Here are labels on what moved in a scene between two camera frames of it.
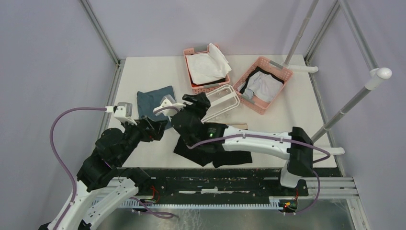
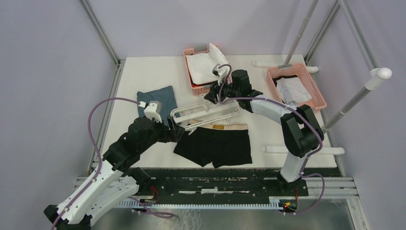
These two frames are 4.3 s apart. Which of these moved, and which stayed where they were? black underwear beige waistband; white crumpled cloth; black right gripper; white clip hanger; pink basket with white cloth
Moved: black right gripper; white clip hanger
Stayed: pink basket with white cloth; black underwear beige waistband; white crumpled cloth
